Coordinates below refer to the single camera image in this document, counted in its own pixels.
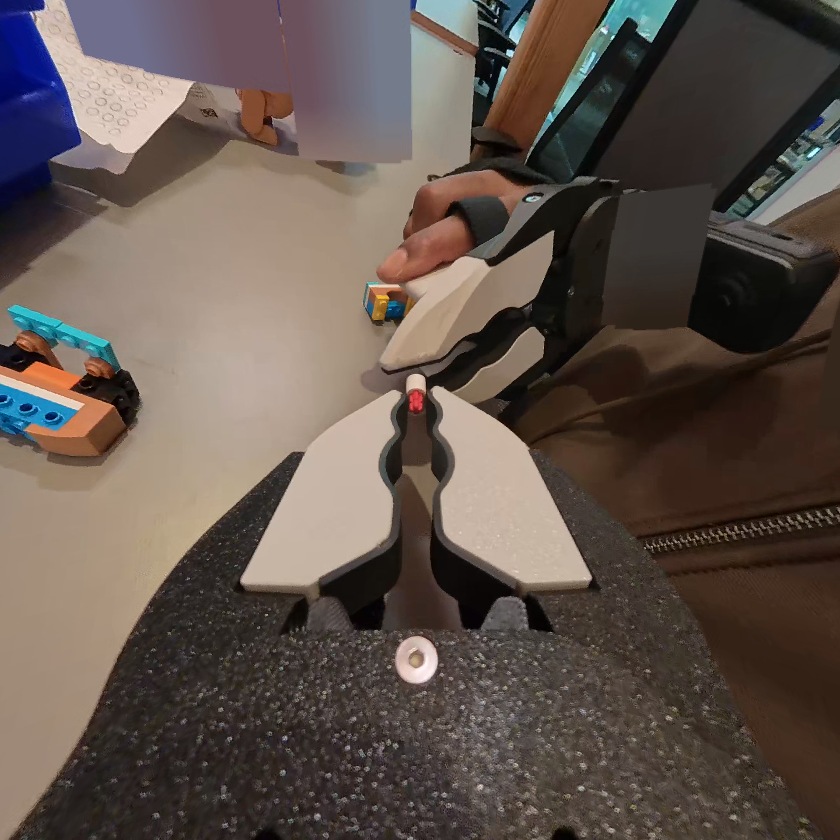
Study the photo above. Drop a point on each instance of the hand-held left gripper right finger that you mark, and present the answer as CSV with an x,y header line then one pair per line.
x,y
512,519

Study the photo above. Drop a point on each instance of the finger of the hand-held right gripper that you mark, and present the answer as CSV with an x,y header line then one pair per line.
x,y
505,368
460,309

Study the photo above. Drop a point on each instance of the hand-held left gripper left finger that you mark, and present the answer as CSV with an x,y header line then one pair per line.
x,y
328,519

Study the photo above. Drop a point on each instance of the toy axle with orange ends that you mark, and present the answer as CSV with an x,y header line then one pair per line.
x,y
415,397

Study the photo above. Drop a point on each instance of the blue orange toy brick assembly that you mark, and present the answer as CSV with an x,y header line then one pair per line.
x,y
59,394

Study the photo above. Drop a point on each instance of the blue plastic bin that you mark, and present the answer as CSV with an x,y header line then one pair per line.
x,y
33,92

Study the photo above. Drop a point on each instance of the person's right hand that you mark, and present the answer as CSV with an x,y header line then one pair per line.
x,y
446,223

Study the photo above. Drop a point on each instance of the small multicoloured toy brick block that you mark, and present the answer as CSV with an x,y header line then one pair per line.
x,y
385,303

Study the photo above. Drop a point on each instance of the large black screen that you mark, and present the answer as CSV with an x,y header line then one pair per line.
x,y
709,79

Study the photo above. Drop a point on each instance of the wooden pillar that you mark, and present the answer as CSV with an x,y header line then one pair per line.
x,y
538,66

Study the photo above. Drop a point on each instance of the black office chair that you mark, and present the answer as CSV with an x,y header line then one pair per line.
x,y
492,53

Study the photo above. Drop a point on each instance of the brown toy brick model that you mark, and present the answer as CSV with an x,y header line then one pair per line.
x,y
263,116

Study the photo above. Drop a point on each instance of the printed paper sheet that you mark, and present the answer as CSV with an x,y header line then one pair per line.
x,y
131,99

